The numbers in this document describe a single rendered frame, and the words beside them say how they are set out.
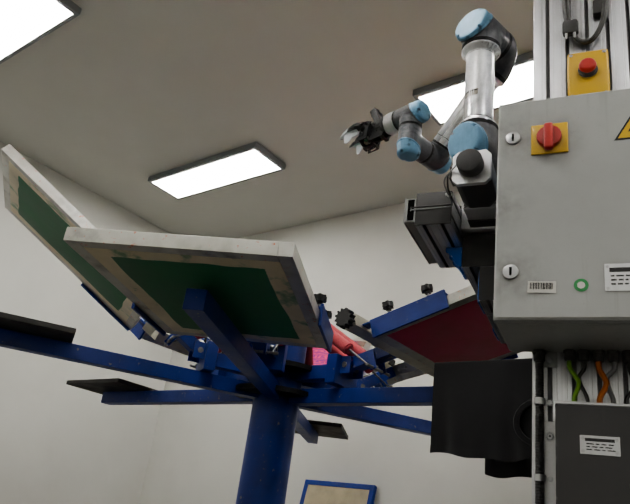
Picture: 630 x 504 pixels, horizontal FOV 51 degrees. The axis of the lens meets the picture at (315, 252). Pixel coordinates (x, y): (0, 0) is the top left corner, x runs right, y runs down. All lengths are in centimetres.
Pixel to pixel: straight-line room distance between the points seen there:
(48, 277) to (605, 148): 527
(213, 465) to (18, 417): 163
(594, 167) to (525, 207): 14
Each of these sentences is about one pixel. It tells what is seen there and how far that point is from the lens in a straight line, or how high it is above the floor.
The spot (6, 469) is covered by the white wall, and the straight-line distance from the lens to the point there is 593.
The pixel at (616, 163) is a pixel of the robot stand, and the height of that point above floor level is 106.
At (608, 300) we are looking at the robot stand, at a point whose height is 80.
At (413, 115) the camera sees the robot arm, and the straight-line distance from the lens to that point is 217.
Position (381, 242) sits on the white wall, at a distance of 553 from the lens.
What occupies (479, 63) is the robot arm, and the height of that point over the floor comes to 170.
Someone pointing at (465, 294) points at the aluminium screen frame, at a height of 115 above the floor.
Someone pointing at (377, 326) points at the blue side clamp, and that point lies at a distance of 234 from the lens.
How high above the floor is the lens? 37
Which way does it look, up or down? 23 degrees up
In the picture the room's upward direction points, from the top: 8 degrees clockwise
